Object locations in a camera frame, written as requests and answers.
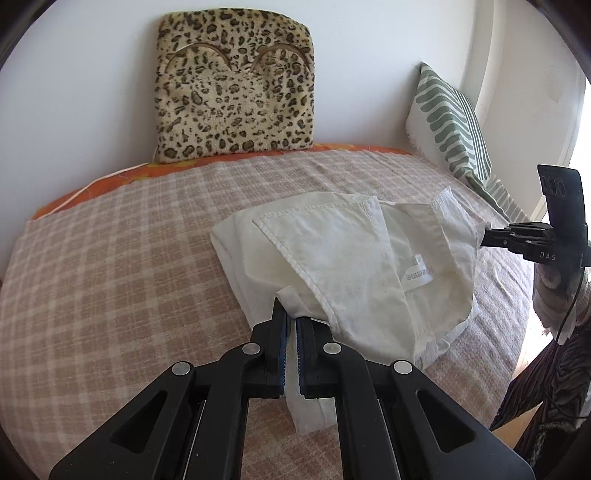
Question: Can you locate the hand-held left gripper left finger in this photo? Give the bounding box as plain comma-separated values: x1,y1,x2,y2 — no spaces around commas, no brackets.
48,296,291,480

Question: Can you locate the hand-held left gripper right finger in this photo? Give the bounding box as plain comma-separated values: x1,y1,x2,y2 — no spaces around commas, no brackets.
295,316,536,480

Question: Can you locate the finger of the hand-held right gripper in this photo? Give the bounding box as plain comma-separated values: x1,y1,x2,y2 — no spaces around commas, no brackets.
481,222,552,238
481,235,555,257

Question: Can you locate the white shirt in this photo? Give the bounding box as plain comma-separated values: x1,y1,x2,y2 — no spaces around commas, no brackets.
210,186,485,435

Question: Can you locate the person's right forearm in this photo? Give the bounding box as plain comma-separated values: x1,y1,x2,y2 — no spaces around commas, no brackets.
533,286,591,344

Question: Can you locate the person's right hand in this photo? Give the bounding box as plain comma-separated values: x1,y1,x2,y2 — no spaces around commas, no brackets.
536,267,585,301

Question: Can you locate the green striped white cushion cover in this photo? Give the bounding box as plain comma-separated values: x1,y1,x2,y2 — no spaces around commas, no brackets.
405,62,532,222

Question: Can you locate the person's dark striped clothing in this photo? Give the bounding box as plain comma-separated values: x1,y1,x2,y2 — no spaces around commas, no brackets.
489,332,591,467

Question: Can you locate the pink plaid blanket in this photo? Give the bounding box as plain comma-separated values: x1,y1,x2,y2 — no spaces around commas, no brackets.
0,150,539,480

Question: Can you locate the orange patterned bedsheet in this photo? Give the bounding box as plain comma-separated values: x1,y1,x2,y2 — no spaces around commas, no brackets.
30,145,411,220

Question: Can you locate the leopard print pillow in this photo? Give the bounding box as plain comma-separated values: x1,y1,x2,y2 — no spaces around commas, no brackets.
154,11,315,163

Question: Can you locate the black cable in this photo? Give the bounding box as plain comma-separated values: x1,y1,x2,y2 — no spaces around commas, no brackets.
555,270,585,347

